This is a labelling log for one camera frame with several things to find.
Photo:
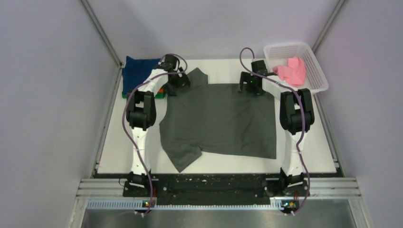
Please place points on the left aluminium frame post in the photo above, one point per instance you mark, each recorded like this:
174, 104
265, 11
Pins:
101, 32

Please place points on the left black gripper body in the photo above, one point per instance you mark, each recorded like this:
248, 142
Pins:
176, 82

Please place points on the white plastic basket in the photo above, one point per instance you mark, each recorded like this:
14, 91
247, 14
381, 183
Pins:
278, 54

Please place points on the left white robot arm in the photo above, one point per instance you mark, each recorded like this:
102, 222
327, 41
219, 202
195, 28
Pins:
140, 111

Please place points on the folded navy blue t-shirt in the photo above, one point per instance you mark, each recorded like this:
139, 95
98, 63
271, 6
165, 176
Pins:
135, 72

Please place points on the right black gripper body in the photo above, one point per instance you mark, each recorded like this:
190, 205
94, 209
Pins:
253, 90

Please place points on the aluminium frame post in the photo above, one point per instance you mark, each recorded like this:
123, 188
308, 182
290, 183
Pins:
101, 32
328, 25

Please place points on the dark grey t-shirt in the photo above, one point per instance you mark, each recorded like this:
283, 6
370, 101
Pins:
217, 118

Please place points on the white slotted cable duct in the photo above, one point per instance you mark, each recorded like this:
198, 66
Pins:
140, 204

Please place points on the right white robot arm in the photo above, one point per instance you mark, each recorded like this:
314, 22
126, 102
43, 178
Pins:
296, 116

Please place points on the pink t-shirt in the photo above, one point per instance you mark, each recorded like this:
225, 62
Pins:
293, 72

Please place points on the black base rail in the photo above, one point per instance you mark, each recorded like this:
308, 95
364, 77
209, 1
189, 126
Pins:
216, 189

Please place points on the folded green t-shirt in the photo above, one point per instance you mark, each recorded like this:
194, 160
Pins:
159, 95

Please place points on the right aluminium frame post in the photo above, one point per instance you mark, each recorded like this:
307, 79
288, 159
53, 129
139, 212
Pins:
328, 25

